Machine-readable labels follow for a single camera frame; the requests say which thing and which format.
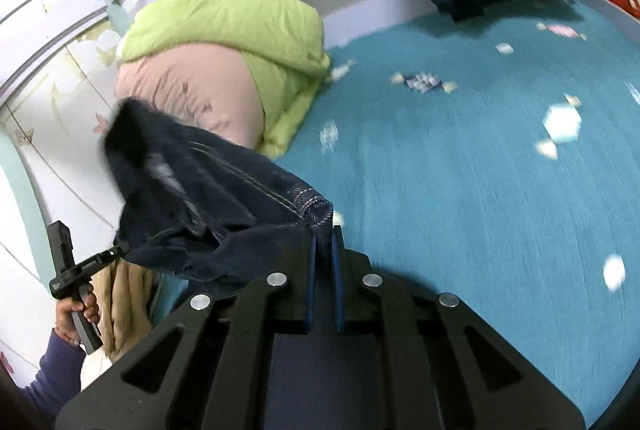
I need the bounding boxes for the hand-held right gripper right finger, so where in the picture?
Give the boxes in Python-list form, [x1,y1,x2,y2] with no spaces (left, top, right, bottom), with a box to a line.
[333,225,587,430]

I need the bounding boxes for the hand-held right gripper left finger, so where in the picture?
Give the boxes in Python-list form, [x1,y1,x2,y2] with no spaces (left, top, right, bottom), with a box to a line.
[55,235,318,430]

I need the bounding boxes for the pale teal shelf bracket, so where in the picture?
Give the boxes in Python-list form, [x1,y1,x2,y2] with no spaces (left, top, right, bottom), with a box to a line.
[107,2,132,34]

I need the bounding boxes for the teal printed bed sheet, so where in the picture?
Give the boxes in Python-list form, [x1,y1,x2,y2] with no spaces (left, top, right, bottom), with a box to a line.
[150,0,640,429]

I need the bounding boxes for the person's left forearm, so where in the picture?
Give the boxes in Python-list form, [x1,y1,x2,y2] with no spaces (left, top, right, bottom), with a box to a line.
[17,329,87,411]

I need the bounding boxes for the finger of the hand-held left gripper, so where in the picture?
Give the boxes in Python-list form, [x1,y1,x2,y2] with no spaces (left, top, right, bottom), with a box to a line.
[76,244,132,275]

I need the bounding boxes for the person's left hand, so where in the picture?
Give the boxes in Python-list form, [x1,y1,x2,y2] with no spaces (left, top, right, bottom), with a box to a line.
[54,289,102,347]

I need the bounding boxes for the white printed wardrobe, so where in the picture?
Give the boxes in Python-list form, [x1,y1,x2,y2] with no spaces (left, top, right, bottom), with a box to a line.
[0,24,127,391]

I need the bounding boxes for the green and pink duvet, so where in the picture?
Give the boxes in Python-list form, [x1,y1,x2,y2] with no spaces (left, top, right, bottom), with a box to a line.
[114,0,332,159]

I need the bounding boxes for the beige cloth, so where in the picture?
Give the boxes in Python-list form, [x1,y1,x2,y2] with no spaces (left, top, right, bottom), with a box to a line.
[92,259,157,364]

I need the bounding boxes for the dark blue denim jeans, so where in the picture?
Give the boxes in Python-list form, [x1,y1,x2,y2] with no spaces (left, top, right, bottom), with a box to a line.
[102,97,335,302]

